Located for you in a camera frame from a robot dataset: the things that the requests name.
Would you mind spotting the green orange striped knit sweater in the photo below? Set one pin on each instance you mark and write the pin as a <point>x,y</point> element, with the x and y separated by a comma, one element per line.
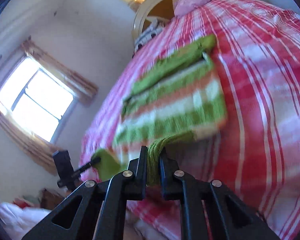
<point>179,100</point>

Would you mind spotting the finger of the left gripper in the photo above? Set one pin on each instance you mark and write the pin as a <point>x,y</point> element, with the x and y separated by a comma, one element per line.
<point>80,170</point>

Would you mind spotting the red white plaid bedspread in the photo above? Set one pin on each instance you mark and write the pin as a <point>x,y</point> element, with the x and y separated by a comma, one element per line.
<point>257,56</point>

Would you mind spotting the side window curtain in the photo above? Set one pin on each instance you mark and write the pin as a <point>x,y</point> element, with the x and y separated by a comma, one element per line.
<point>83,90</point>

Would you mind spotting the grey car print pillow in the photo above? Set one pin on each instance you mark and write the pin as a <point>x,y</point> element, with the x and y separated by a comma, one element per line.
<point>154,29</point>

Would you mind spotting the pink floral pillow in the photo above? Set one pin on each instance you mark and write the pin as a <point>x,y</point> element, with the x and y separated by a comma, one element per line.
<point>183,7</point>

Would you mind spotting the cream wooden headboard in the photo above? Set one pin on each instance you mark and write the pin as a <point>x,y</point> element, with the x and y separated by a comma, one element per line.
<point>148,11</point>

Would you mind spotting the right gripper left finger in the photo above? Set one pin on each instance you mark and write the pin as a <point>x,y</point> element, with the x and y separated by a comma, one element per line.
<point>96,210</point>

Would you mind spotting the side window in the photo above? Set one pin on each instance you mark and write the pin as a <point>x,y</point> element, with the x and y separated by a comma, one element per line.
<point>37,100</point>

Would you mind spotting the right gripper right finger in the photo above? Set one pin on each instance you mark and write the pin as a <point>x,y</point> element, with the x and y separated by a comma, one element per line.
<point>209,210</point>

